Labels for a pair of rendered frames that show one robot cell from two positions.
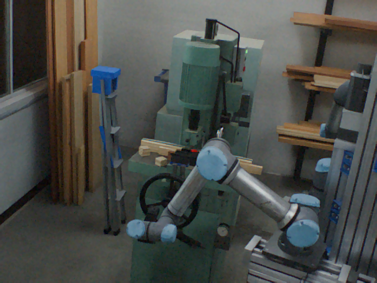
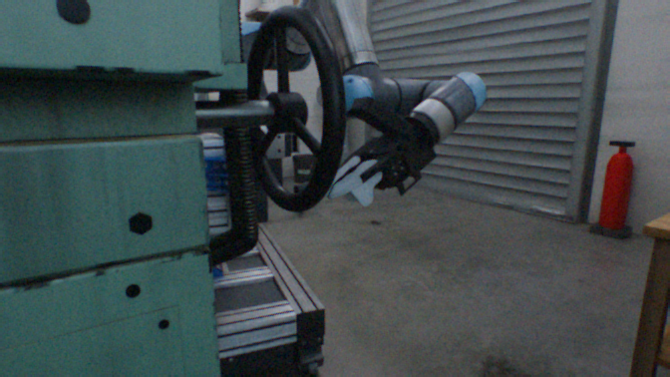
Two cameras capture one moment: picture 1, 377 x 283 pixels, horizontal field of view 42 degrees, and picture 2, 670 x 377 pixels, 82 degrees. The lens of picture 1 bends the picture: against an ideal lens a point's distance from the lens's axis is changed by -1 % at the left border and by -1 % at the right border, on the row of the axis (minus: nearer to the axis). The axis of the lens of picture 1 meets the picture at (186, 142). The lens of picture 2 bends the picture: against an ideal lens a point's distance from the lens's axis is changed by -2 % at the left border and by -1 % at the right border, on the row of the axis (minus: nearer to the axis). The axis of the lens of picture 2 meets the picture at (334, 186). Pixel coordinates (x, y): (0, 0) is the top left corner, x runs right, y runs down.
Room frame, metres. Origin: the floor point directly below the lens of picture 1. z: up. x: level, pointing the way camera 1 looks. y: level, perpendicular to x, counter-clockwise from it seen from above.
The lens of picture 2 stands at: (2.46, 0.50, 0.82)
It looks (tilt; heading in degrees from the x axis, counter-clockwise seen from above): 12 degrees down; 224
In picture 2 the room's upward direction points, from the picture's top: straight up
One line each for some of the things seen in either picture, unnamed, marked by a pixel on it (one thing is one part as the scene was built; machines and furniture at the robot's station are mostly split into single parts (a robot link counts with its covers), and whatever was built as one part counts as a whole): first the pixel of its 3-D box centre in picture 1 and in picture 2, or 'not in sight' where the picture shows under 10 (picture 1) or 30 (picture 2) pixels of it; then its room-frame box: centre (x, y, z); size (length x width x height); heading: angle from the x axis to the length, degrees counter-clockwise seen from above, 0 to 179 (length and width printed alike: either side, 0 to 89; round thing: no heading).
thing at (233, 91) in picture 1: (233, 96); not in sight; (2.60, -0.22, 1.23); 0.09 x 0.08 x 0.15; 167
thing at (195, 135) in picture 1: (193, 135); not in sight; (2.44, -0.03, 1.03); 0.14 x 0.07 x 0.09; 167
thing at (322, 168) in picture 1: (328, 173); not in sight; (2.24, -0.71, 0.98); 0.13 x 0.12 x 0.14; 80
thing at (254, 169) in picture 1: (209, 160); not in sight; (2.40, -0.13, 0.92); 0.55 x 0.02 x 0.04; 77
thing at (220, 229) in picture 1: (223, 230); not in sight; (2.16, -0.23, 0.65); 0.06 x 0.04 x 0.08; 77
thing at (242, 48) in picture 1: (238, 60); not in sight; (2.70, -0.24, 1.40); 0.10 x 0.06 x 0.16; 167
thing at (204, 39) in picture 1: (210, 35); not in sight; (2.56, -0.06, 1.54); 0.08 x 0.08 x 0.17; 77
